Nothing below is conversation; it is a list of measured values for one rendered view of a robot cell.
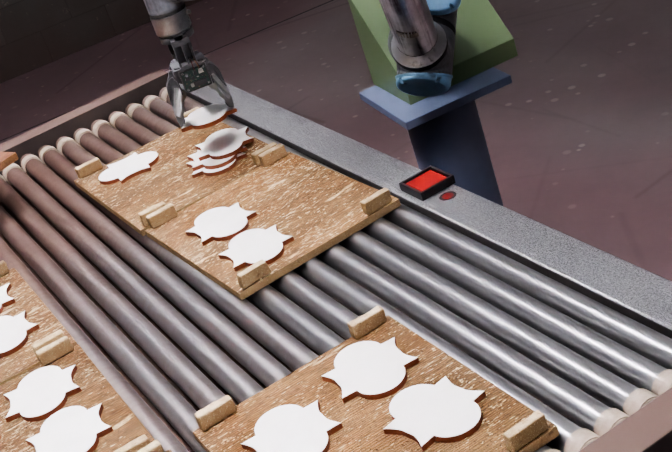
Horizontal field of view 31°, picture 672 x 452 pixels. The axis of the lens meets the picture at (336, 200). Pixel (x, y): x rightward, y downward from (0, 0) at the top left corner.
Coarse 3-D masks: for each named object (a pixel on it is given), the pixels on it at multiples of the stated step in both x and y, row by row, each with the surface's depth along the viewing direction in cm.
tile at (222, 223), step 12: (204, 216) 234; (216, 216) 233; (228, 216) 231; (240, 216) 230; (252, 216) 230; (192, 228) 231; (204, 228) 230; (216, 228) 228; (228, 228) 227; (240, 228) 225; (204, 240) 225; (216, 240) 226
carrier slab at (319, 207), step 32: (288, 160) 248; (224, 192) 244; (256, 192) 239; (288, 192) 235; (320, 192) 231; (352, 192) 227; (192, 224) 235; (256, 224) 227; (288, 224) 223; (320, 224) 219; (352, 224) 215; (192, 256) 223; (288, 256) 212; (224, 288) 212; (256, 288) 207
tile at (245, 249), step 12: (276, 228) 221; (240, 240) 221; (252, 240) 219; (264, 240) 218; (276, 240) 217; (288, 240) 216; (228, 252) 218; (240, 252) 217; (252, 252) 215; (264, 252) 214; (276, 252) 213; (240, 264) 213; (252, 264) 212
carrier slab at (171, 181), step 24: (168, 144) 276; (192, 144) 272; (264, 144) 259; (168, 168) 263; (240, 168) 252; (96, 192) 264; (120, 192) 260; (144, 192) 256; (168, 192) 252; (192, 192) 248; (120, 216) 250
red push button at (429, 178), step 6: (426, 174) 226; (432, 174) 225; (438, 174) 224; (414, 180) 225; (420, 180) 224; (426, 180) 224; (432, 180) 223; (438, 180) 222; (414, 186) 223; (420, 186) 222; (426, 186) 221
